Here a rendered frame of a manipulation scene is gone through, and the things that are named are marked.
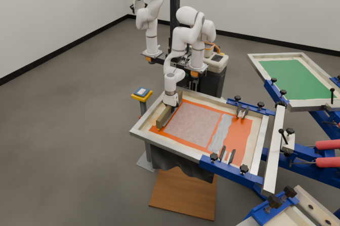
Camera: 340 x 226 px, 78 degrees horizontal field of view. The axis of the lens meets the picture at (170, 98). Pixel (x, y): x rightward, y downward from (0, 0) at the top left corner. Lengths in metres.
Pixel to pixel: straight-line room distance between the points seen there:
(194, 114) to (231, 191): 1.05
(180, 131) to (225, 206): 1.05
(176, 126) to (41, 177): 1.69
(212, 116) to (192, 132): 0.22
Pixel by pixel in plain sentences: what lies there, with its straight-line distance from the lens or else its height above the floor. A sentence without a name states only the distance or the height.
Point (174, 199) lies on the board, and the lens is 2.20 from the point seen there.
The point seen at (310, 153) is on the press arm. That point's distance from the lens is 1.43.
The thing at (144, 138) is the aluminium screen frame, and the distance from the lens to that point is 1.35.
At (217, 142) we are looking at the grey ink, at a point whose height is 0.96.
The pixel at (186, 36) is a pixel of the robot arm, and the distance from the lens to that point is 1.24.
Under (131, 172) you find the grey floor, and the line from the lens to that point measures 2.39.
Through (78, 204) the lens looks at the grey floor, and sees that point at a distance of 2.37.
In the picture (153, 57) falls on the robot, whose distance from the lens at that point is 1.85.
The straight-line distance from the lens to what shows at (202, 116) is 1.53.
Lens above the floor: 2.02
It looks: 40 degrees down
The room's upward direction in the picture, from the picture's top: straight up
